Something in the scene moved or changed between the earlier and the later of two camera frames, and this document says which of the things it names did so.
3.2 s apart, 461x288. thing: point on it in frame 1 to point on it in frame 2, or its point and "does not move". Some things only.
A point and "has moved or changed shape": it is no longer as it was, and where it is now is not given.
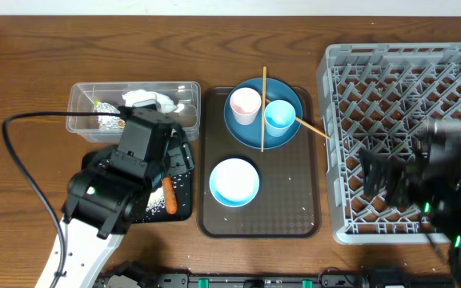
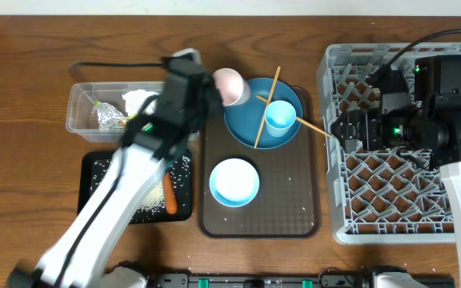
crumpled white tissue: (166, 105) does not move
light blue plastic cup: (278, 118) does not move
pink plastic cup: (246, 103) to (234, 90)
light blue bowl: (234, 182) does not move
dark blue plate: (250, 134) does not move
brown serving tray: (287, 202) does not move
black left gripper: (184, 158) to (209, 90)
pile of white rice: (156, 202) does not move
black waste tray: (184, 186) does not move
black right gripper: (401, 175) to (367, 120)
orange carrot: (170, 194) does not move
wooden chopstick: (263, 107) has moved or changed shape
